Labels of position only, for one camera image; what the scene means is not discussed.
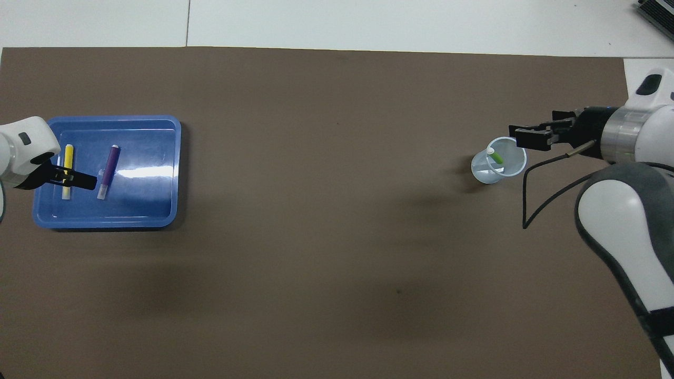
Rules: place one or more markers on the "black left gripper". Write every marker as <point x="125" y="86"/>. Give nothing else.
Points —
<point x="37" y="176"/>

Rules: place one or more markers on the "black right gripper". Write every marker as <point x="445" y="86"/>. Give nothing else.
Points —
<point x="591" y="131"/>

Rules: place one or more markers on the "green pen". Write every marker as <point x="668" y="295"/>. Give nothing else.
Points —
<point x="497" y="158"/>

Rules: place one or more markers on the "yellow pen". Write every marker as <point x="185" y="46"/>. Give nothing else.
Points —
<point x="68" y="155"/>

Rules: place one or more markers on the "translucent white plastic cup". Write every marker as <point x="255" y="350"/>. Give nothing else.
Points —
<point x="482" y="171"/>

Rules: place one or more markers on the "brown table mat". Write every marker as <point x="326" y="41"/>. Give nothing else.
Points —
<point x="316" y="105"/>

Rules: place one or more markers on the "purple pen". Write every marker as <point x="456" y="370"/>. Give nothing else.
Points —
<point x="109" y="168"/>

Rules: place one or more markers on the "blue plastic tray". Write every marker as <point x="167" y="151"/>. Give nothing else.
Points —
<point x="152" y="205"/>

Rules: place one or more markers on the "grey finned device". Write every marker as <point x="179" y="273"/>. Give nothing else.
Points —
<point x="661" y="13"/>

